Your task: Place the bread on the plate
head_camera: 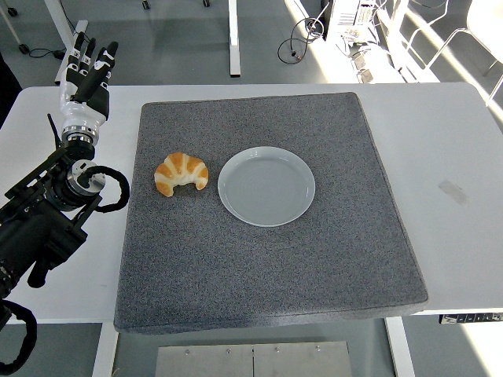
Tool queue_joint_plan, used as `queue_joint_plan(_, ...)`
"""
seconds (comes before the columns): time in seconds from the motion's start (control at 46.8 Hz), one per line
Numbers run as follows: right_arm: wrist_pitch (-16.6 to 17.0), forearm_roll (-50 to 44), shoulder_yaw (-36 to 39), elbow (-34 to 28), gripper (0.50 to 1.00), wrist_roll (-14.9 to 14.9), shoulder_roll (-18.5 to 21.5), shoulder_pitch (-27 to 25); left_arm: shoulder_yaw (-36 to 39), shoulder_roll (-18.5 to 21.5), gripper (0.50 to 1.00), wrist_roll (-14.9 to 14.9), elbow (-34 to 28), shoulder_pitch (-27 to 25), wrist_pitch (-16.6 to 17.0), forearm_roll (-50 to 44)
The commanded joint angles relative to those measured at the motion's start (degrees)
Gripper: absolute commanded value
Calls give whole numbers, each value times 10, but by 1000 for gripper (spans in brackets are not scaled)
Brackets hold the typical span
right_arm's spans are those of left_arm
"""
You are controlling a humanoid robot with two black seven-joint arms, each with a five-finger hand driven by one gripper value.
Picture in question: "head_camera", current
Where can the white table leg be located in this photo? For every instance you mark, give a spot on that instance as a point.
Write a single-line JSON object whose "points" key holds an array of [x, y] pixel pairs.
{"points": [[104, 349], [400, 349]]}

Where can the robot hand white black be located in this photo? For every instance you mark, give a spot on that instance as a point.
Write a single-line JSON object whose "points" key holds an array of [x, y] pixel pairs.
{"points": [[84, 114]]}

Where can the grey felt mat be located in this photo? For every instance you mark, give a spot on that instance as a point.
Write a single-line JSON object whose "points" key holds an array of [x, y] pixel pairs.
{"points": [[255, 267]]}

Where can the white desk leg with foot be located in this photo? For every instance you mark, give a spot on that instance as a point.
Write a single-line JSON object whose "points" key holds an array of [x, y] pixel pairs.
{"points": [[234, 39], [63, 15]]}

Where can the grey round plate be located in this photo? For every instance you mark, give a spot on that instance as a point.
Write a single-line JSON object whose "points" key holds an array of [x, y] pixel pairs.
{"points": [[267, 188]]}

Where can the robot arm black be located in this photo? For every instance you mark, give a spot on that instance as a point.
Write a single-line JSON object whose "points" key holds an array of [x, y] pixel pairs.
{"points": [[31, 231]]}

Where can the thin pole with black caster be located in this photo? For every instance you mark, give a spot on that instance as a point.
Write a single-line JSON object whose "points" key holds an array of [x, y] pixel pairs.
{"points": [[24, 48]]}

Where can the croissant bread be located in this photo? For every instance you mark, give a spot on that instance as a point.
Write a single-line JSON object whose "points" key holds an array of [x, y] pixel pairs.
{"points": [[181, 169]]}

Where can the white computer case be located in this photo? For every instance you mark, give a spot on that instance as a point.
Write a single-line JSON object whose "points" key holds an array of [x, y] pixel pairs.
{"points": [[347, 17]]}

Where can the white power strip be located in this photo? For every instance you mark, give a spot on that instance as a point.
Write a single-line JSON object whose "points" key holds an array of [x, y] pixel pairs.
{"points": [[365, 66]]}

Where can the black table control panel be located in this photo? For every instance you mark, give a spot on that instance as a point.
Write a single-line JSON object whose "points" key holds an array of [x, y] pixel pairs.
{"points": [[471, 317]]}

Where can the grey metal plate with screws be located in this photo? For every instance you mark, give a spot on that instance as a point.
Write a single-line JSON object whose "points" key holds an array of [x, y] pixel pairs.
{"points": [[251, 359]]}

